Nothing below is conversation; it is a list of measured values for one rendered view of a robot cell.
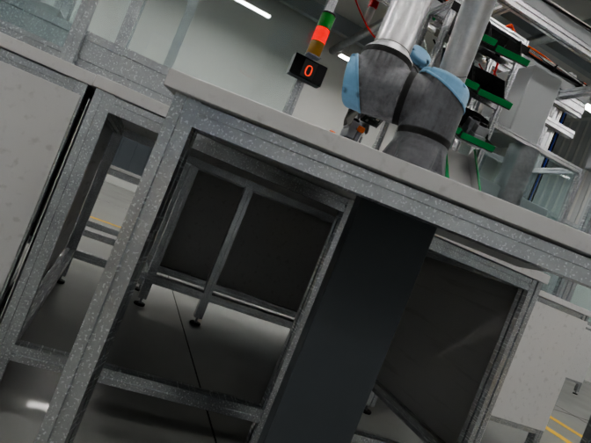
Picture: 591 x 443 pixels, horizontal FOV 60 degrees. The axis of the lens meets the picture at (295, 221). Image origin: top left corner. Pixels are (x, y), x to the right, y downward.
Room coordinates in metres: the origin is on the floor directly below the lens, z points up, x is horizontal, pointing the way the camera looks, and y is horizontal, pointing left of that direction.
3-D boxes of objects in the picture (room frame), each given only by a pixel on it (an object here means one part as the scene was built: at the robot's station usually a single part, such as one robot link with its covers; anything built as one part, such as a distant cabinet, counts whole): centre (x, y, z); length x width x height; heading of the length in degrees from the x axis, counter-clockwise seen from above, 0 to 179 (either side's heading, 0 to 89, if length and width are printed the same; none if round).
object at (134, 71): (1.46, 0.15, 0.91); 0.89 x 0.06 x 0.11; 109
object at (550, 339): (2.88, -1.04, 0.43); 1.11 x 0.68 x 0.86; 109
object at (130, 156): (3.44, 1.18, 0.73); 0.62 x 0.42 x 0.23; 109
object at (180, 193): (3.18, -0.36, 0.43); 2.20 x 0.38 x 0.86; 109
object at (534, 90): (2.77, -0.91, 1.50); 0.38 x 0.21 x 0.88; 19
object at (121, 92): (2.11, 0.08, 0.84); 1.50 x 1.41 x 0.03; 109
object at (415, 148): (1.08, -0.19, 0.93); 0.15 x 0.15 x 0.10
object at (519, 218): (1.13, -0.19, 0.84); 0.90 x 0.70 x 0.03; 89
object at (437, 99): (1.08, -0.18, 1.05); 0.13 x 0.12 x 0.14; 77
